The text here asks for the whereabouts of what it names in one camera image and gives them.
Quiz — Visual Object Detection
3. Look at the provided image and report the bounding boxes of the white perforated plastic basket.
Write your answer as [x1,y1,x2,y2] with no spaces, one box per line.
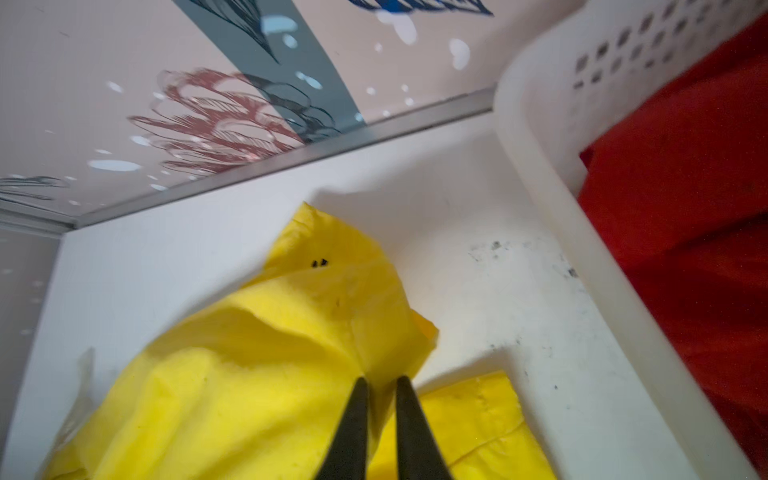
[493,1,767,479]

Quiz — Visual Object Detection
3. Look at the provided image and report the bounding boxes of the red shorts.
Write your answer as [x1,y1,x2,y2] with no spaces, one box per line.
[578,18,767,474]

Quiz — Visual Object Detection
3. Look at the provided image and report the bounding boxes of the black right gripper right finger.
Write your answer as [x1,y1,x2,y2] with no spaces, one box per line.
[395,376,453,480]

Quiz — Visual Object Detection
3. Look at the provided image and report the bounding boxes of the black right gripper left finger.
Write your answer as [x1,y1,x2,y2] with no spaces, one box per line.
[315,377,369,480]

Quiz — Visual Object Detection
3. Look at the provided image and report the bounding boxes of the yellow shorts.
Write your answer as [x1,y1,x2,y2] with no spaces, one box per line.
[35,202,559,480]

